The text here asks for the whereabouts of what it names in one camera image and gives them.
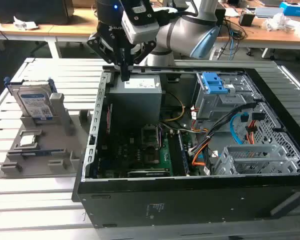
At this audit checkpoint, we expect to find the black RAM slot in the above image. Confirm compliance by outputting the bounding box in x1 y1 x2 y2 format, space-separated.
174 133 186 177
167 133 179 177

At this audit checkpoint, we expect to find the green motherboard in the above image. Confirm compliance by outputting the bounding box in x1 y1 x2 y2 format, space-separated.
96 119 191 179

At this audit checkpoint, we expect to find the blue drive latch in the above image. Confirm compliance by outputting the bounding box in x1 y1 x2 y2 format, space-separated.
201 71 237 95

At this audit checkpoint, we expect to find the black computer tower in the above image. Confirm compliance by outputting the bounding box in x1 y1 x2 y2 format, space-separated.
0 0 75 25

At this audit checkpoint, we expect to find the grey power supply unit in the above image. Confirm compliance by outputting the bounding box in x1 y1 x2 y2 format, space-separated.
106 74 163 126

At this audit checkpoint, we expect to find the wooden desk white frame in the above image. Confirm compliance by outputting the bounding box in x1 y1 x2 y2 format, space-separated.
0 23 57 60
49 7 300 60

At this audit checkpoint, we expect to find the CPU socket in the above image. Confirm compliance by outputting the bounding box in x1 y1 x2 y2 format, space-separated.
142 149 161 165

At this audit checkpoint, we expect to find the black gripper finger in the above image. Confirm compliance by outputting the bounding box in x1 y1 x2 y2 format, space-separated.
125 39 158 82
86 31 126 82

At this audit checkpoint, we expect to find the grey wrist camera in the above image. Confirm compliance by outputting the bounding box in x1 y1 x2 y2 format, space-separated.
121 0 160 45

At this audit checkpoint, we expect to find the yellow wire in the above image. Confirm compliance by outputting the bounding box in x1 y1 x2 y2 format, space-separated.
161 91 186 123

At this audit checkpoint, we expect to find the hard disk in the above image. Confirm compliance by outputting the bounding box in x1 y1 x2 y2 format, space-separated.
3 76 58 124

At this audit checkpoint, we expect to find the black cable bundle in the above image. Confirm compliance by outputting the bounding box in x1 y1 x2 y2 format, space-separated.
188 101 262 156

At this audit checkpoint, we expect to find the blue data wire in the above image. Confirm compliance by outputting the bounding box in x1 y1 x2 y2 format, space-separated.
229 112 250 146

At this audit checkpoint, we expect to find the silver flat device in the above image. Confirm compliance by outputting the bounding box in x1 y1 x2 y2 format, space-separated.
254 6 285 19

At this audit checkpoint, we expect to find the grey parts rack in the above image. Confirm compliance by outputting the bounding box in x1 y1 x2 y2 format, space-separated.
0 93 95 179

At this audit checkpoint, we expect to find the grey optical drive cage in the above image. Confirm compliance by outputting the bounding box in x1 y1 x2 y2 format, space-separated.
193 72 262 121

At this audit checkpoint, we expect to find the purple wire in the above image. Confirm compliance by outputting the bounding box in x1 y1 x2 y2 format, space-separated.
157 124 163 148

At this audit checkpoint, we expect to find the white power strip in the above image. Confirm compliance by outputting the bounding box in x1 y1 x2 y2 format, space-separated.
209 47 222 61

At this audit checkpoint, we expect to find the black graphics card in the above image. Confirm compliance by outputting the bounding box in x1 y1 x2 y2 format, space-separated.
126 168 171 179

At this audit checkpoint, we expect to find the black PC case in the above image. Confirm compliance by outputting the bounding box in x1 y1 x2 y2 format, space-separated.
71 65 300 230

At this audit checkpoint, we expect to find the clear plastic bag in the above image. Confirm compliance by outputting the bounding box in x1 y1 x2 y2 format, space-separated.
262 12 300 32

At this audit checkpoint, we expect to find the installed RAM stick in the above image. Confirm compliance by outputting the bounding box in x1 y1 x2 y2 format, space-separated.
177 131 191 176

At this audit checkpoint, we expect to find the small black open box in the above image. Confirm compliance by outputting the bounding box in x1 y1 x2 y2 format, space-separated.
238 11 256 27

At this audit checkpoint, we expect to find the crumpled white paper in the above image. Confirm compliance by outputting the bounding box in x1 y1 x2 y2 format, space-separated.
13 15 38 31

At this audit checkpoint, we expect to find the orange wire loop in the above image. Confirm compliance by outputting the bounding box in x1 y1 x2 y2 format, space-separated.
191 147 208 167

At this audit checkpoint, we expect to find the socket cover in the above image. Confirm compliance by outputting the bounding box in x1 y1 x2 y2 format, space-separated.
141 124 160 150

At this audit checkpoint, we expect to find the blue cardboard box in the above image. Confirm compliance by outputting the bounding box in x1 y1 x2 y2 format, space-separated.
279 1 300 17

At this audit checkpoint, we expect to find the silver CPU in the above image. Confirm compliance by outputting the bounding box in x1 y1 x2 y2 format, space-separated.
19 136 36 147

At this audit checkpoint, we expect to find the blue hanging cable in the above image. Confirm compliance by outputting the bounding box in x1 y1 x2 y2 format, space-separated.
228 27 237 61

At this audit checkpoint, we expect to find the orange red power wire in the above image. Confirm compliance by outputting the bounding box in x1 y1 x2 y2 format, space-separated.
244 112 265 145

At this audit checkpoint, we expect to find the grey disk bay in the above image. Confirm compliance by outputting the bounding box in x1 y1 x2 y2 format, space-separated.
212 144 300 176

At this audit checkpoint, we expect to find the white paper sheet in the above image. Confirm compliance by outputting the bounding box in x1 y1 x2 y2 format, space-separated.
226 7 241 18

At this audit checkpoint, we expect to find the black box speaker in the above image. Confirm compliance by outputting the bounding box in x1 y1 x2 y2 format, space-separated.
214 8 227 26

